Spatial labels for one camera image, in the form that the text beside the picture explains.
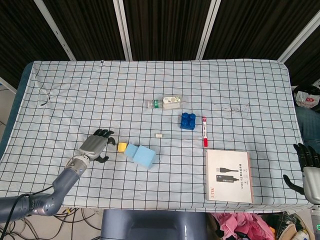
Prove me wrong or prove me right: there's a large light blue foam cube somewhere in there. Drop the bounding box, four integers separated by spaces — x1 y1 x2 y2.
132 145 158 171

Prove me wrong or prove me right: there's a clear plastic bottle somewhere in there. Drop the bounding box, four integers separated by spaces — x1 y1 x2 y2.
146 95 182 111

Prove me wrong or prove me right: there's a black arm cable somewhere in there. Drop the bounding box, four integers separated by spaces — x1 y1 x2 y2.
0 184 57 240

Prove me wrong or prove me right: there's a glass test tube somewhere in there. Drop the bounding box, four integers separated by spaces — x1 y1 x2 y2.
154 133 204 141

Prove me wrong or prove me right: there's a checkered white tablecloth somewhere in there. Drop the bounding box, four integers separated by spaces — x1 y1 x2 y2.
0 59 311 213

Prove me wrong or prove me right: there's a grey robot torso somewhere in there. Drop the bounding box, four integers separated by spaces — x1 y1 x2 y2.
101 208 209 240

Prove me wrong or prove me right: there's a red and white marker pen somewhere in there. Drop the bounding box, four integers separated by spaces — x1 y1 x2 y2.
201 116 210 148

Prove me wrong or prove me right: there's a pink cloth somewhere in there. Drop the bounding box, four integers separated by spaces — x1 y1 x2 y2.
212 211 275 240

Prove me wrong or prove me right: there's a white bag with red print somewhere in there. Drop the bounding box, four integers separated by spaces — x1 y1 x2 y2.
293 84 320 109

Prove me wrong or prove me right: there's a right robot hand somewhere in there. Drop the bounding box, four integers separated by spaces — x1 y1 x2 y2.
282 143 320 205

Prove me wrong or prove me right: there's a white frame post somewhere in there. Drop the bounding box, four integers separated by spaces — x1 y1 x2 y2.
278 13 320 63
198 0 221 60
33 0 76 61
0 76 17 95
112 0 134 61

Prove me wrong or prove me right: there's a small light blue foam cube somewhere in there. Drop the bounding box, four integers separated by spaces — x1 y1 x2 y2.
124 143 141 159

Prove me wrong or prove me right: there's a dark blue building block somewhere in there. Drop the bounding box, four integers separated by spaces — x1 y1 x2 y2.
178 112 197 131

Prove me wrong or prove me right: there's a white Z-TEK product box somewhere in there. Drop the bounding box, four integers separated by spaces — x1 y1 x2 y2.
205 149 254 203

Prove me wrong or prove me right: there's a blue jeans leg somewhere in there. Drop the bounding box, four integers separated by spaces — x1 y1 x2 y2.
296 106 320 151

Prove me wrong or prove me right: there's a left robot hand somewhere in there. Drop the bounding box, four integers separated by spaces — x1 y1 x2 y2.
78 128 116 163

